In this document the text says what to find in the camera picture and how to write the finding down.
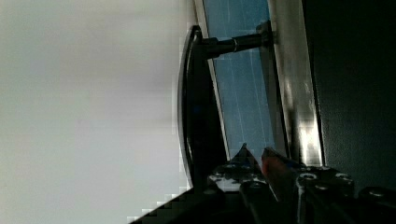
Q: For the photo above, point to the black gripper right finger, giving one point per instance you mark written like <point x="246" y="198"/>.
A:
<point x="312" y="194"/>

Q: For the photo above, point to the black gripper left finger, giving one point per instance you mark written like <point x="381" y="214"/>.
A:
<point x="241" y="168"/>

